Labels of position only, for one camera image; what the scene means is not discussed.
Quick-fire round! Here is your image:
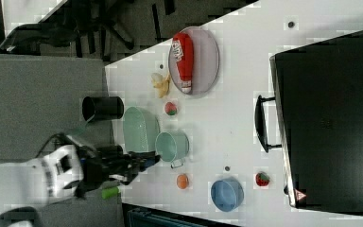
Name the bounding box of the red ketchup bottle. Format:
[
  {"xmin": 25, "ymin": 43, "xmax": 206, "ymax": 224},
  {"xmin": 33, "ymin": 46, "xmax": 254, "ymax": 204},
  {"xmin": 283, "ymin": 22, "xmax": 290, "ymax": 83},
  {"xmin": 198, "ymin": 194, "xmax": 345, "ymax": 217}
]
[{"xmin": 171, "ymin": 32, "xmax": 194, "ymax": 94}]

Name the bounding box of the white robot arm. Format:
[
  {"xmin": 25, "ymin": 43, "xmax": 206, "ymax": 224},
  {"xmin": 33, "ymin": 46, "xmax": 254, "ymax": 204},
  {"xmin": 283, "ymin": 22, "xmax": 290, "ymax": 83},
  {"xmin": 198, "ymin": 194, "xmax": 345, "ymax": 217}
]
[{"xmin": 0, "ymin": 145, "xmax": 160, "ymax": 227}]

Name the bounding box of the black toaster oven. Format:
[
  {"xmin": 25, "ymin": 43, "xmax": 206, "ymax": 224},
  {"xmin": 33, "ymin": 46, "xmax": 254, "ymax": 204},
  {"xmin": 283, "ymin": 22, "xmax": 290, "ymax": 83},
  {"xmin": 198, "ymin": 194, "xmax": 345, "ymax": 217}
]
[{"xmin": 269, "ymin": 30, "xmax": 363, "ymax": 216}]

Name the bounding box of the black cylinder cup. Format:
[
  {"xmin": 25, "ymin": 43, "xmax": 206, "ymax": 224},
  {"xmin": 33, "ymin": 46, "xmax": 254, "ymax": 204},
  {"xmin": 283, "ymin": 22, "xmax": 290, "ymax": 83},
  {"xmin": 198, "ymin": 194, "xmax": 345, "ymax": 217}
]
[{"xmin": 82, "ymin": 96, "xmax": 124, "ymax": 122}]

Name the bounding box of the dark blue storage bin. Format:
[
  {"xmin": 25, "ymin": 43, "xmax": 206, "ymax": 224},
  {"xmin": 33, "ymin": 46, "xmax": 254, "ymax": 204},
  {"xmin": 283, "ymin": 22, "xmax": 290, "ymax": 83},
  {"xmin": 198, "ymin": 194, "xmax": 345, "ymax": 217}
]
[{"xmin": 122, "ymin": 202, "xmax": 237, "ymax": 227}]

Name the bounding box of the red strawberry toy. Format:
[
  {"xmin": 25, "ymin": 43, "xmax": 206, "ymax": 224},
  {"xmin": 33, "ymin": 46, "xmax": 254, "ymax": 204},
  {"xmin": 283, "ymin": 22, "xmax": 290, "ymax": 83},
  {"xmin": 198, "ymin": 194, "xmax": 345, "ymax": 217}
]
[{"xmin": 255, "ymin": 172, "xmax": 270, "ymax": 186}]

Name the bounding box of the mint green colander bowl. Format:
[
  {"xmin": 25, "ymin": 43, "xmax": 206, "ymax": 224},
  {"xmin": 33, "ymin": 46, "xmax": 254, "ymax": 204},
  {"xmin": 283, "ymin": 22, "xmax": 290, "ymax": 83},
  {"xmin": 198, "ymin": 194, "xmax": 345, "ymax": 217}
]
[{"xmin": 123, "ymin": 107, "xmax": 160, "ymax": 153}]

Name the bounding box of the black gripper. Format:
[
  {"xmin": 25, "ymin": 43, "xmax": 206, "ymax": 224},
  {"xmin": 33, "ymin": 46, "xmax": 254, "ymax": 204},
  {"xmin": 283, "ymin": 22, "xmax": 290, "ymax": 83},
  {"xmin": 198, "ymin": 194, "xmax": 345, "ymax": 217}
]
[{"xmin": 75, "ymin": 145, "xmax": 161, "ymax": 198}]

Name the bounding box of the orange toy fruit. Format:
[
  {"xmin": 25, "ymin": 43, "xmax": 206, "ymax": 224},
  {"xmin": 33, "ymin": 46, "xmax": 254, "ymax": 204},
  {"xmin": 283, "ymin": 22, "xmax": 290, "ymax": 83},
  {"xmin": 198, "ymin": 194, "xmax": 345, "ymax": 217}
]
[{"xmin": 177, "ymin": 174, "xmax": 189, "ymax": 189}]

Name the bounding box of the black office chair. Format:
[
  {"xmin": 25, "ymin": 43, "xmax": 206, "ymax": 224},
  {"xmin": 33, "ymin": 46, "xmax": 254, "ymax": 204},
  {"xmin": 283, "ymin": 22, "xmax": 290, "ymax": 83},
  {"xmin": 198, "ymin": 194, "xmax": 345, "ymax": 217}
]
[{"xmin": 0, "ymin": 0, "xmax": 178, "ymax": 60}]

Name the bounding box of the blue bowl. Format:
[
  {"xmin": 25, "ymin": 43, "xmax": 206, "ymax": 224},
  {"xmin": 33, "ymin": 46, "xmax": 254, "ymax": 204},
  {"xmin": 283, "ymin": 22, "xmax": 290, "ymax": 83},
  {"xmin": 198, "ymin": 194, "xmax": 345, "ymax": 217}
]
[{"xmin": 211, "ymin": 177, "xmax": 244, "ymax": 212}]

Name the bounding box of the yellow peeled banana toy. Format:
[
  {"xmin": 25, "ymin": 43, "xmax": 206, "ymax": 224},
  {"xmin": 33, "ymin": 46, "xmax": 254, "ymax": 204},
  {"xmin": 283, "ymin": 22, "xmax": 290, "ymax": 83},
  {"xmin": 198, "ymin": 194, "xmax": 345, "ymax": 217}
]
[{"xmin": 151, "ymin": 73, "xmax": 170, "ymax": 98}]

